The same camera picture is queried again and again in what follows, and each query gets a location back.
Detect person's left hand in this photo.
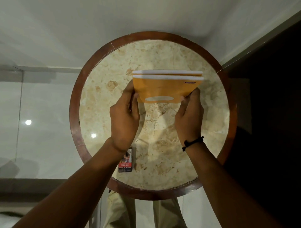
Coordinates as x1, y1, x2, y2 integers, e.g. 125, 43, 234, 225
109, 80, 140, 152

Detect person's right hand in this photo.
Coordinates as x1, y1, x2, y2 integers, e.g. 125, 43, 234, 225
174, 88, 204, 147

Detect orange notebook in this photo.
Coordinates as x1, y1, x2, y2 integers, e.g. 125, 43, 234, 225
132, 70, 203, 76
132, 75, 204, 104

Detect person's left forearm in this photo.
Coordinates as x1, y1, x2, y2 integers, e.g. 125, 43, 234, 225
12, 137, 127, 228

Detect person's right forearm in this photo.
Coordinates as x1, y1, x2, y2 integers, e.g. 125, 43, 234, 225
185, 140, 283, 228

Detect round marble table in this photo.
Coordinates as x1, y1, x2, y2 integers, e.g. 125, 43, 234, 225
69, 31, 238, 201

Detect black wrist band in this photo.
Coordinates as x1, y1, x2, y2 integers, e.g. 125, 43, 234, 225
182, 136, 204, 152

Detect small printed card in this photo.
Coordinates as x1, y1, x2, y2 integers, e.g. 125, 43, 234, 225
118, 148, 133, 173

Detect dark wooden cabinet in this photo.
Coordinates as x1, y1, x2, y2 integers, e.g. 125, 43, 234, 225
222, 20, 301, 228

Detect person's beige trousers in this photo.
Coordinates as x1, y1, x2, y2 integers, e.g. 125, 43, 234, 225
103, 191, 188, 228

